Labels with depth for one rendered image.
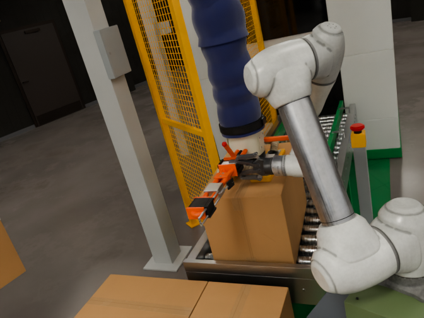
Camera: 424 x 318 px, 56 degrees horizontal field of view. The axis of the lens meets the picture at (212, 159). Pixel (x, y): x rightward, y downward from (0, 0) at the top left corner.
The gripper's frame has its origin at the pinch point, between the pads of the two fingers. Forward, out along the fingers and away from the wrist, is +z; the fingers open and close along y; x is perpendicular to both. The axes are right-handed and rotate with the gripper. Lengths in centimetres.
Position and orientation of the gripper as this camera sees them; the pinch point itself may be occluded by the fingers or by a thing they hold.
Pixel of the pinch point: (229, 168)
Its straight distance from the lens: 180.6
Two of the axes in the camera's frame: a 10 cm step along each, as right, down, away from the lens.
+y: 2.2, 9.0, 3.8
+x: 3.6, -4.3, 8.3
